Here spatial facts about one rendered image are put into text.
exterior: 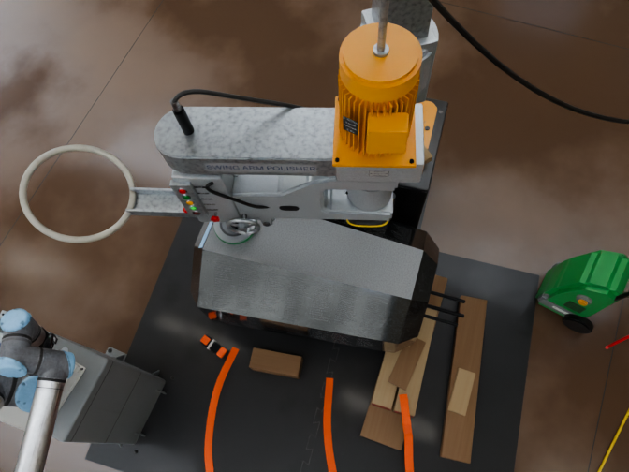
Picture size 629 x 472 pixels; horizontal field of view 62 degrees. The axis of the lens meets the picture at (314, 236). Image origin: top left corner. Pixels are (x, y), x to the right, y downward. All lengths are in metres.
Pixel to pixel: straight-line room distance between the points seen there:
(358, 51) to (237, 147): 0.59
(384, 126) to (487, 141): 2.48
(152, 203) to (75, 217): 1.56
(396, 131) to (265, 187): 0.74
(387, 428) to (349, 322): 0.80
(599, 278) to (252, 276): 1.82
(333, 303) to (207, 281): 0.67
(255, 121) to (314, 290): 1.01
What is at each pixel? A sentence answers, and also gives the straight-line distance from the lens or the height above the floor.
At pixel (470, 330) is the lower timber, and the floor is 0.08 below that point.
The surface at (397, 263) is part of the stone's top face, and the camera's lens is 2.59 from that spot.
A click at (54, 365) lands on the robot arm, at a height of 1.52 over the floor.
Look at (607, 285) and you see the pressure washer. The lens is 3.13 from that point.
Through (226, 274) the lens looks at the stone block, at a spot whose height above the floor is 0.77.
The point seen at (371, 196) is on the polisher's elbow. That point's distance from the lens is 2.08.
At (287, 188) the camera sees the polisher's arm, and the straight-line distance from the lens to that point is 2.07.
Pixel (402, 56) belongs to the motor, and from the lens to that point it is 1.54.
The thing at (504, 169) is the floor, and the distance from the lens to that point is 3.92.
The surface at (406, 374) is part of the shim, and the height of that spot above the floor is 0.21.
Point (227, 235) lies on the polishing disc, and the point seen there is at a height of 0.91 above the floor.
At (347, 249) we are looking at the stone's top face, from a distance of 2.60.
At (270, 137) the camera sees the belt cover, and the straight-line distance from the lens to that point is 1.88.
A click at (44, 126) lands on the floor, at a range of 4.62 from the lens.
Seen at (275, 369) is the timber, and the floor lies 0.13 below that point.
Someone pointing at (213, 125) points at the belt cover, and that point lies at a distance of 1.95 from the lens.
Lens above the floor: 3.28
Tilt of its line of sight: 67 degrees down
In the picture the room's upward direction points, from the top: 9 degrees counter-clockwise
